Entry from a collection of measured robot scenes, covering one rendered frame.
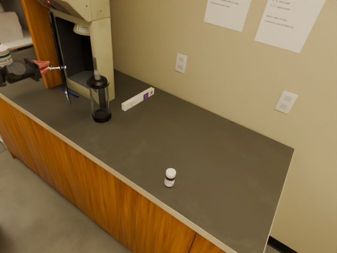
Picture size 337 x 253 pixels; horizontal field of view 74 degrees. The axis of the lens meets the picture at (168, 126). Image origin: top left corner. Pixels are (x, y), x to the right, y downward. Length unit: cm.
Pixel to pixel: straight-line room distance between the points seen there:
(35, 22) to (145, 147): 87
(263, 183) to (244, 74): 57
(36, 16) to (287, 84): 132
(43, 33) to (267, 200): 140
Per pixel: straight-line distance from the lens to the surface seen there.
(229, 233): 92
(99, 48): 123
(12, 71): 113
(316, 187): 157
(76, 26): 132
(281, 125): 136
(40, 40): 149
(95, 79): 115
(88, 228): 195
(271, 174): 117
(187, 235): 106
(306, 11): 117
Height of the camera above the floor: 173
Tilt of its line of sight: 40 degrees down
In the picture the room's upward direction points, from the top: 8 degrees clockwise
